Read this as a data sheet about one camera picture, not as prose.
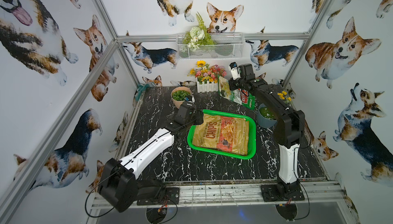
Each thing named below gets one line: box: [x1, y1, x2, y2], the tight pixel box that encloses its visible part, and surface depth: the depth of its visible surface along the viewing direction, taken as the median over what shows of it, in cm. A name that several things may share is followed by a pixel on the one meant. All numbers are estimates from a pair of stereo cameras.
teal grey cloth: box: [135, 83, 150, 102], surface depth 123 cm
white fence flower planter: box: [187, 60, 228, 94], surface depth 112 cm
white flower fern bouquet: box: [182, 11, 215, 52], surface depth 82 cm
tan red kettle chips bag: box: [192, 114, 250, 156], surface depth 90 cm
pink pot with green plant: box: [170, 86, 192, 110], surface depth 106 cm
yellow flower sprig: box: [277, 90, 293, 106], surface depth 94 cm
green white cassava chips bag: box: [217, 75, 256, 110], surface depth 102 cm
